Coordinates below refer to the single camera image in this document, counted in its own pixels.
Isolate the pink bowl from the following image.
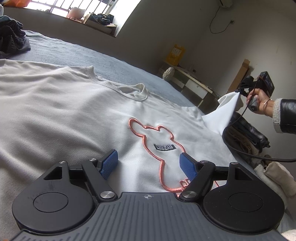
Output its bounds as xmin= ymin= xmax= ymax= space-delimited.
xmin=67 ymin=7 xmax=84 ymax=20

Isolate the folded cream garment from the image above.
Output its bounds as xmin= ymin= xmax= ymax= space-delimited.
xmin=254 ymin=162 xmax=278 ymax=193
xmin=264 ymin=161 xmax=296 ymax=204

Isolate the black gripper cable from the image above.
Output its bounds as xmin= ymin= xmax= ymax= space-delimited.
xmin=222 ymin=77 xmax=296 ymax=163

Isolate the window grille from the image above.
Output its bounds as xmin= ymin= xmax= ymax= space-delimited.
xmin=23 ymin=0 xmax=121 ymax=20

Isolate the long cardboard box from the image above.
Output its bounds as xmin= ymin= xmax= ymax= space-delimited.
xmin=228 ymin=59 xmax=251 ymax=93

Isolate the person's right hand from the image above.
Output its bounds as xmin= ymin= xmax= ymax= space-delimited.
xmin=246 ymin=89 xmax=275 ymax=116

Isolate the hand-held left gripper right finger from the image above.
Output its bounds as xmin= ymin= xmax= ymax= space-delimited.
xmin=179 ymin=152 xmax=255 ymax=202

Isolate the cream carved bedpost finial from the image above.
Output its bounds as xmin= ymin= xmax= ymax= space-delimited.
xmin=162 ymin=67 xmax=174 ymax=80

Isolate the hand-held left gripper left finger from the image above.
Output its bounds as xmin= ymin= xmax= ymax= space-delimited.
xmin=43 ymin=149 xmax=119 ymax=202

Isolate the folded beige cloth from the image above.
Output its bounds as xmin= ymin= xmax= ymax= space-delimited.
xmin=224 ymin=130 xmax=263 ymax=156

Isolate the white desk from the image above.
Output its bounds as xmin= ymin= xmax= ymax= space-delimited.
xmin=159 ymin=61 xmax=221 ymax=108

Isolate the dark clothes pile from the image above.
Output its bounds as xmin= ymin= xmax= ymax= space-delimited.
xmin=92 ymin=13 xmax=114 ymax=26

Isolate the light blue garment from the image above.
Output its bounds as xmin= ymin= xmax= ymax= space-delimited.
xmin=0 ymin=14 xmax=23 ymax=28

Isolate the white sweatshirt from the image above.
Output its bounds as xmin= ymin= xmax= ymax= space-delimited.
xmin=0 ymin=58 xmax=245 ymax=234

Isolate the orange bag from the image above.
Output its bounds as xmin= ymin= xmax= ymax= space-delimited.
xmin=8 ymin=0 xmax=31 ymax=7

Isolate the yellow box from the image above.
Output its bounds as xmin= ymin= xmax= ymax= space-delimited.
xmin=168 ymin=44 xmax=186 ymax=65

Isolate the wall power cable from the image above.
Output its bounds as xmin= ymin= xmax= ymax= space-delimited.
xmin=209 ymin=5 xmax=235 ymax=34

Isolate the black garment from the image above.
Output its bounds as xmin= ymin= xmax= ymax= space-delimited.
xmin=0 ymin=22 xmax=31 ymax=58

